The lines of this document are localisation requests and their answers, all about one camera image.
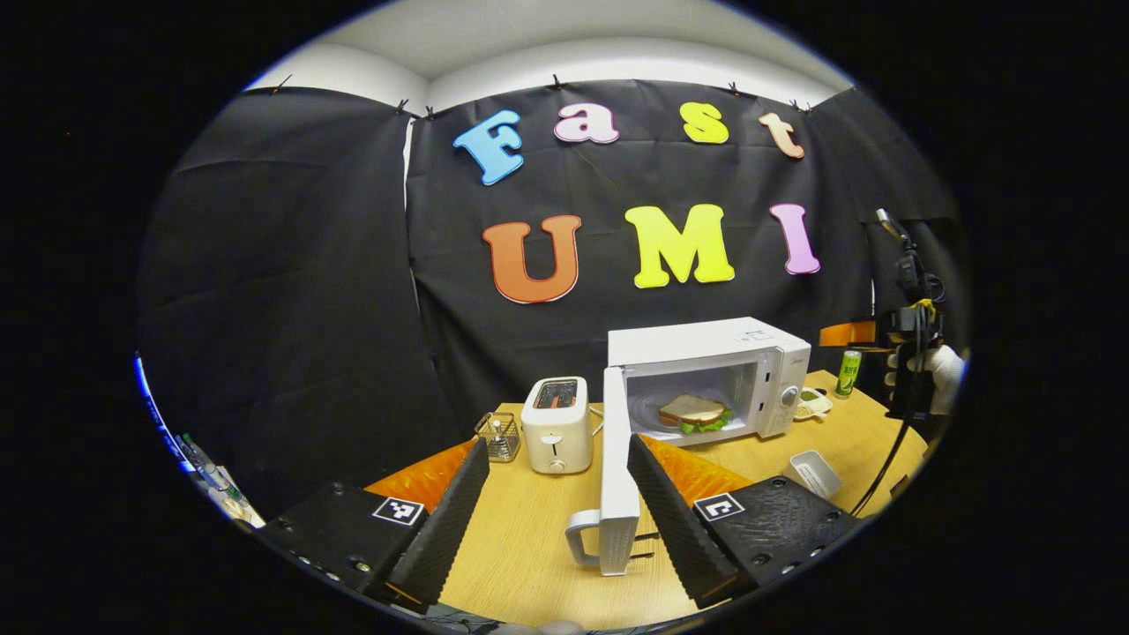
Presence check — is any white toaster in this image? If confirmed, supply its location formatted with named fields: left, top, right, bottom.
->
left=520, top=377, right=594, bottom=475

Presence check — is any lettuce bread sandwich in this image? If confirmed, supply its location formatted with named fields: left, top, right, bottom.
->
left=658, top=394, right=733, bottom=435

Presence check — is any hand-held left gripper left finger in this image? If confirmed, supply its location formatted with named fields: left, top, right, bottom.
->
left=256, top=438, right=491, bottom=609

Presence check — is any clear bottle green cap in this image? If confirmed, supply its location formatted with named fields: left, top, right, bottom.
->
left=176, top=432, right=243, bottom=504

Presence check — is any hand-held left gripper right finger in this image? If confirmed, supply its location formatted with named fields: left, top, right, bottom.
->
left=626, top=433, right=864, bottom=609

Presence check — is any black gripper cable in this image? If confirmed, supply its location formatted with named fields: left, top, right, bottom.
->
left=849, top=300, right=936, bottom=519

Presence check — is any glass turntable plate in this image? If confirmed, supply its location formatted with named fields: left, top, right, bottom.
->
left=631, top=392, right=735, bottom=439

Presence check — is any white microwave oven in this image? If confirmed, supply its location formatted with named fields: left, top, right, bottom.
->
left=564, top=317, right=812, bottom=577

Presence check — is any crumpled white paper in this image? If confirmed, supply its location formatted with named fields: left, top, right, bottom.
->
left=212, top=489, right=265, bottom=530

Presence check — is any white rectangular tray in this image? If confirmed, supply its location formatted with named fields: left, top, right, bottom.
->
left=789, top=450, right=843, bottom=501

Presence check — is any wire mesh basket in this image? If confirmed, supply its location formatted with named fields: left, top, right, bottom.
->
left=475, top=412, right=521, bottom=464

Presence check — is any black backdrop cloth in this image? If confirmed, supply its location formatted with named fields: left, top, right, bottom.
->
left=137, top=79, right=971, bottom=521

